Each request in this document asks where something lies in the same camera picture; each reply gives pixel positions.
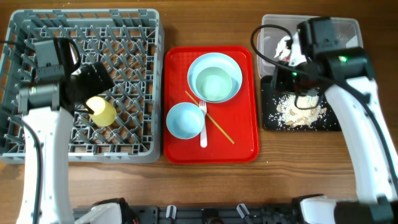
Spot black plastic tray bin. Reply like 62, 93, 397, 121
261, 76, 341, 131

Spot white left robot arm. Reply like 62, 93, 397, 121
17, 62, 116, 223

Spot yellow plastic cup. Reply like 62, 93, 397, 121
86, 96, 117, 127

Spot grey dishwasher rack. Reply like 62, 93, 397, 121
1, 9, 164, 164

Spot light blue plate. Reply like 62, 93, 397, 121
187, 52, 243, 103

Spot light blue saucer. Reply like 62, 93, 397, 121
166, 102, 205, 140

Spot green bowl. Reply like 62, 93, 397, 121
195, 67, 232, 102

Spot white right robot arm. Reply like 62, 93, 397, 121
275, 47, 397, 223

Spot clear plastic bin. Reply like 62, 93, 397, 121
257, 14, 363, 78

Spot red plastic tray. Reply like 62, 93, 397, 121
163, 45, 260, 164

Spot white plastic fork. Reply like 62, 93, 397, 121
199, 100, 208, 148

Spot wooden chopstick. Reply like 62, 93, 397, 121
185, 91, 235, 144

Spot rice food scraps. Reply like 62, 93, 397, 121
268, 95, 327, 129

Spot white napkin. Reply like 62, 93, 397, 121
274, 35, 291, 60

